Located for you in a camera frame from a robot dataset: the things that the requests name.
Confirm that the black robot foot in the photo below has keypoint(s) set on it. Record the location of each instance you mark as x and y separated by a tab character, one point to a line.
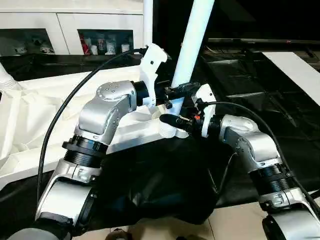
118	235

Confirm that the white plastic table top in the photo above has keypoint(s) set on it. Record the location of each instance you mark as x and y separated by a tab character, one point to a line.
37	107

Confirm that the small white cup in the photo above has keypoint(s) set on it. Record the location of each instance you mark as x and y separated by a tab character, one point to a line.
94	49

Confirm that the black table mat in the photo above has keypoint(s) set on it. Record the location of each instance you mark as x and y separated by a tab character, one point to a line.
275	105

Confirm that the long black pole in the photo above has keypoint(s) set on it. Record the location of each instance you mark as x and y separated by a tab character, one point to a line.
250	41

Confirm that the white plastic table leg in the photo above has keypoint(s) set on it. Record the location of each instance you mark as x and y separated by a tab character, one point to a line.
148	22
6	80
192	45

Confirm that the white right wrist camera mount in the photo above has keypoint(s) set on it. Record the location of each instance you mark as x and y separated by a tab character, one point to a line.
206	92

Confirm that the red white bottle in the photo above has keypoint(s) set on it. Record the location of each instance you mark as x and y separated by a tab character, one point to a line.
85	48

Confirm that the white patterned figure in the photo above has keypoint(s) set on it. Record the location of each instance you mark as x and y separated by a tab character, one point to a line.
110	48

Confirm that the white glass-door cabinet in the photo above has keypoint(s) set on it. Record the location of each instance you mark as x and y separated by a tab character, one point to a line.
67	20

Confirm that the black fabric covered furniture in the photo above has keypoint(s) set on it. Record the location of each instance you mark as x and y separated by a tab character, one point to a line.
250	17

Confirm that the white mug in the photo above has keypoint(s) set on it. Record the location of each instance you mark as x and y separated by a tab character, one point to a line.
125	47

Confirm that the white flat board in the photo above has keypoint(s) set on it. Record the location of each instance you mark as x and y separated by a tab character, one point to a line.
292	75

